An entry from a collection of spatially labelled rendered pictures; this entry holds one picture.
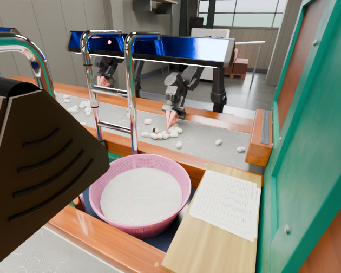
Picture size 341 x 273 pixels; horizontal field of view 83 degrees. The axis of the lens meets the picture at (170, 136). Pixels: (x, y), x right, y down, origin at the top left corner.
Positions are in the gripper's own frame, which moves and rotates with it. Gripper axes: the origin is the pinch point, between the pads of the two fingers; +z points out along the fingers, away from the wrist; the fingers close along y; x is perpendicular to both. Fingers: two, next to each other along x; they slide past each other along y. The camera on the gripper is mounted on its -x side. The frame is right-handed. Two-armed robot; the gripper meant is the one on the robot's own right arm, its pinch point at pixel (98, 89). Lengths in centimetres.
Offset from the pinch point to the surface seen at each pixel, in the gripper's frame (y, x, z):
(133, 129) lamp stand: 50, -27, 26
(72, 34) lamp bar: 13.2, -36.0, -1.4
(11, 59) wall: -186, 42, -40
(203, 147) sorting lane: 68, -7, 20
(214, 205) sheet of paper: 79, -28, 40
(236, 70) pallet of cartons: 19, 353, -321
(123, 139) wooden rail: 40, -17, 28
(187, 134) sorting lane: 59, -3, 15
